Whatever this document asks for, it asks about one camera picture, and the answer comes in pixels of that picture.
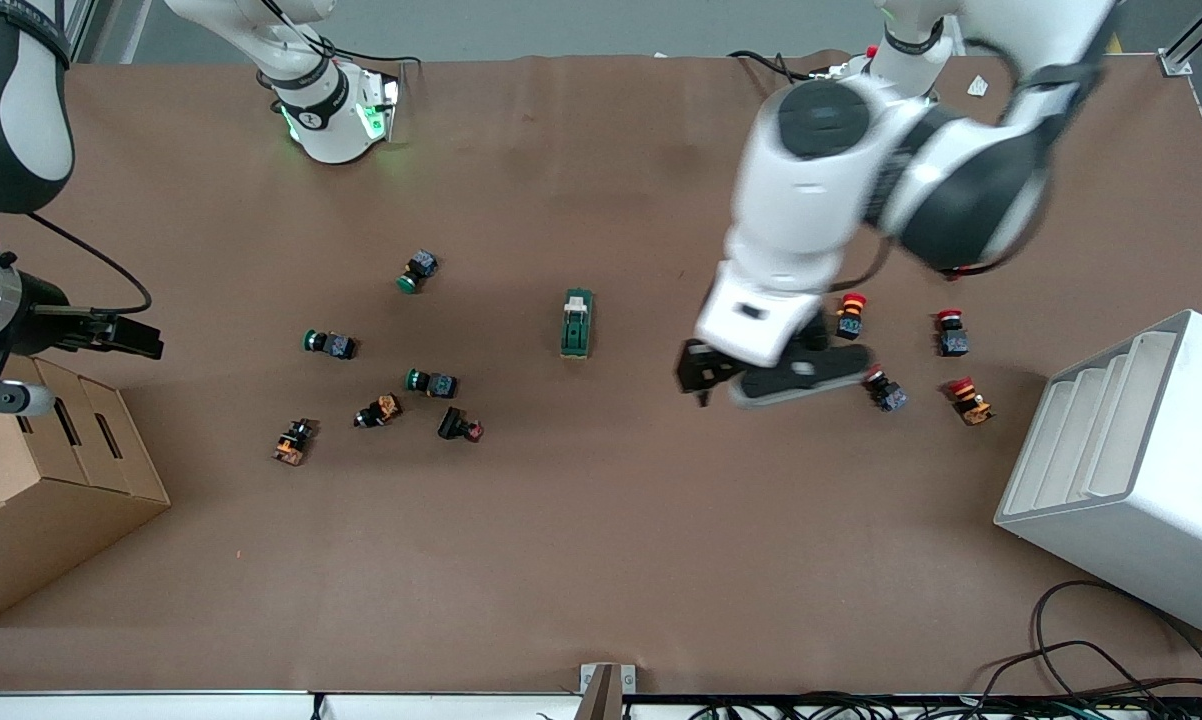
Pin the red orange emergency stop button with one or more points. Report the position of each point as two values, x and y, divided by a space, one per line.
970 400

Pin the cardboard box with slots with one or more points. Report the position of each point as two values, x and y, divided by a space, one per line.
41 490

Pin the white table edge rail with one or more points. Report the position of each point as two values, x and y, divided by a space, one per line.
161 706

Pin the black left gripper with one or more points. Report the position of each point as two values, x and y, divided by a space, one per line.
703 370

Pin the black pink button switch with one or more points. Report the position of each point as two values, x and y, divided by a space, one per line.
459 425

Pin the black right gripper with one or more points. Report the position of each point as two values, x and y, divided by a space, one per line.
43 314

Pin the black orange button switch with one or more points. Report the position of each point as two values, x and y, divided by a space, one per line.
293 441
378 411

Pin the small white paper scrap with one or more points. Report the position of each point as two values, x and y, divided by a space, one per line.
978 87

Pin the red yellow emergency stop button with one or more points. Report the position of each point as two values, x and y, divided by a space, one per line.
852 315

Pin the metal table edge bracket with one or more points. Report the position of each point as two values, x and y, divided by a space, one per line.
606 690

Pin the aluminium frame profile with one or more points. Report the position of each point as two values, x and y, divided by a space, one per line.
81 30
1176 60

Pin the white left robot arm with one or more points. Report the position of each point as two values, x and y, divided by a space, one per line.
811 200

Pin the white slotted bin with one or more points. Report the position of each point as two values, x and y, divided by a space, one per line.
1131 480

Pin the green push button switch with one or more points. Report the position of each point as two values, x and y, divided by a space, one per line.
416 270
431 382
329 344

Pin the brown paper table cover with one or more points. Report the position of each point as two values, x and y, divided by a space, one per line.
601 520

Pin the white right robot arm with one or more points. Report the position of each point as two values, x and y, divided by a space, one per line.
326 120

